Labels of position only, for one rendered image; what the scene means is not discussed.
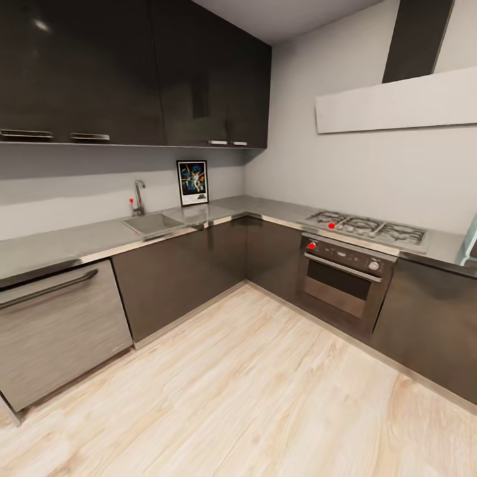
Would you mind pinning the burner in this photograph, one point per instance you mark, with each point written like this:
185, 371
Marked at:
394, 234

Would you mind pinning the dishwasher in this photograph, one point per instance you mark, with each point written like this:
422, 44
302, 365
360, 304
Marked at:
57, 327

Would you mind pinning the cabinet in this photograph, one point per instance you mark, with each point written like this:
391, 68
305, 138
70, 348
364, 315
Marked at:
78, 72
213, 78

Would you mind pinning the drop in sink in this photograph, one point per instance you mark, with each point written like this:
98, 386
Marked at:
153, 223

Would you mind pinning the oven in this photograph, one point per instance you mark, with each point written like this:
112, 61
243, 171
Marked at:
345, 280

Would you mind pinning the poster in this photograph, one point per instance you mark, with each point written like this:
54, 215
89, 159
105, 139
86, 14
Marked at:
192, 179

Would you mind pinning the range hood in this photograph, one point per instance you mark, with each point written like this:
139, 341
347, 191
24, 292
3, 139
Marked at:
410, 94

